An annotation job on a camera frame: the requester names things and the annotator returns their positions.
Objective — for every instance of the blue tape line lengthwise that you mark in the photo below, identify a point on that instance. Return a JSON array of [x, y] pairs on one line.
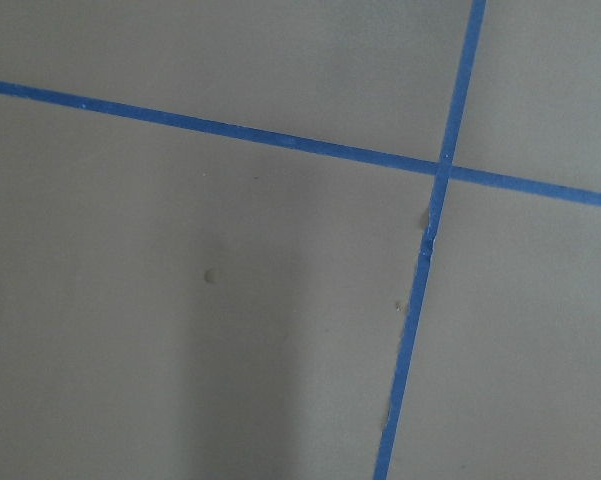
[[428, 240]]

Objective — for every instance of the blue tape line crosswise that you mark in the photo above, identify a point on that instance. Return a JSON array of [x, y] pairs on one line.
[[307, 145]]

